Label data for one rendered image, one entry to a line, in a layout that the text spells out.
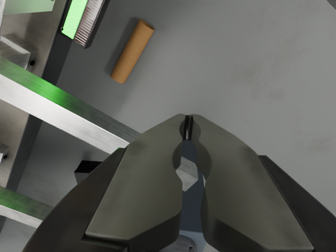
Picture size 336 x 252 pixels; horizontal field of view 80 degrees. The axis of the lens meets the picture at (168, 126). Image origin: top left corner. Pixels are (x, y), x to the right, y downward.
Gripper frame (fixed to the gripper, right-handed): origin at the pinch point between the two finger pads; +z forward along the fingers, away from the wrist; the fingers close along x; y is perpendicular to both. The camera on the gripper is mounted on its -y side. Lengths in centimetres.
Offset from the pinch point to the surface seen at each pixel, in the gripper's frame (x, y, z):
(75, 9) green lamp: -16.3, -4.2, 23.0
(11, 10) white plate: -19.6, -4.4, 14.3
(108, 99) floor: -39, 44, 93
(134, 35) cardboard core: -21, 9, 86
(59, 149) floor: -77, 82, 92
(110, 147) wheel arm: -8.5, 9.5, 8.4
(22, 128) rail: -32.3, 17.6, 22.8
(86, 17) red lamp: -14.8, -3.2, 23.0
